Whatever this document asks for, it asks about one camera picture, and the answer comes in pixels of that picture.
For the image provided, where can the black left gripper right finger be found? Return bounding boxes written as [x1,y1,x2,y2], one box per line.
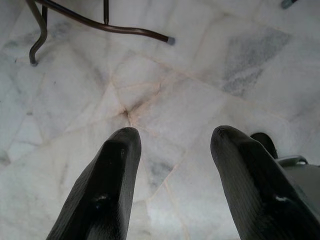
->
[210,125,320,240]

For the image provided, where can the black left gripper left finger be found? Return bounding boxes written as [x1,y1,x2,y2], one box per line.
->
[46,126,142,240]

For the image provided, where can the grey tipped metal leg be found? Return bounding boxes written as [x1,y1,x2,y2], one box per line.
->
[280,0,300,9]

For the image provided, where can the dark metal table leg frame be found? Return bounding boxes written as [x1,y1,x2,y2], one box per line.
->
[29,0,49,66]
[34,0,176,45]

